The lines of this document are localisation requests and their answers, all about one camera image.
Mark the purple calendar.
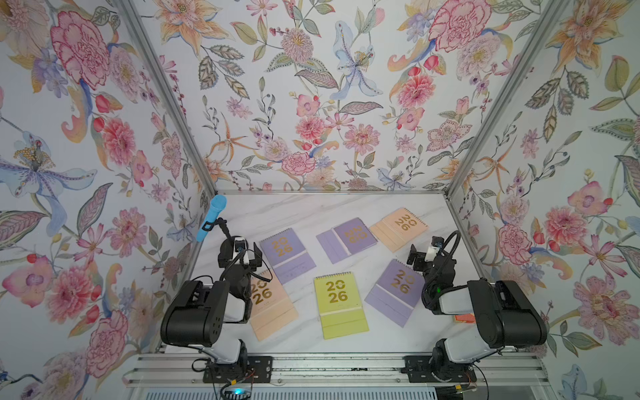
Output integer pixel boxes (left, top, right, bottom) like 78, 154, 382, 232
259, 228, 317, 284
365, 259, 424, 328
317, 218, 378, 264

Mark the peach calendar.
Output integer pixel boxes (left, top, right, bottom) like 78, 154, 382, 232
249, 271, 298, 342
369, 208, 428, 253

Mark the yellow-green desk calendar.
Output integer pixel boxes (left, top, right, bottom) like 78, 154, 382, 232
313, 272, 369, 340

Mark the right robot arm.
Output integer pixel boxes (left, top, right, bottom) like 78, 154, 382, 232
407, 231, 548, 382

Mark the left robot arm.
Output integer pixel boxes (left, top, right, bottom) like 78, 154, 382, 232
160, 236, 273, 366

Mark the orange card box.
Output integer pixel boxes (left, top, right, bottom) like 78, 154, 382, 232
454, 313, 476, 324

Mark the blue microphone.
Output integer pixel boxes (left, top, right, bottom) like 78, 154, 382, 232
196, 194, 228, 243

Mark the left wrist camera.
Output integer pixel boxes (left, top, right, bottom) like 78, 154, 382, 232
233, 238, 248, 253

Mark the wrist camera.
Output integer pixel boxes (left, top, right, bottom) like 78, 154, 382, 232
233, 238, 248, 253
431, 236, 445, 250

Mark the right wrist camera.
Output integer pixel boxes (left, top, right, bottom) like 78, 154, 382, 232
431, 236, 445, 250

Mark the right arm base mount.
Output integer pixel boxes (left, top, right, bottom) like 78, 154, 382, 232
400, 355, 477, 384

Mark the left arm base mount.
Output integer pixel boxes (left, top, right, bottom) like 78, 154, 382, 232
203, 356, 274, 385

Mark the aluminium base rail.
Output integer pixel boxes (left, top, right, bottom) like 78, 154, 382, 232
123, 353, 550, 389

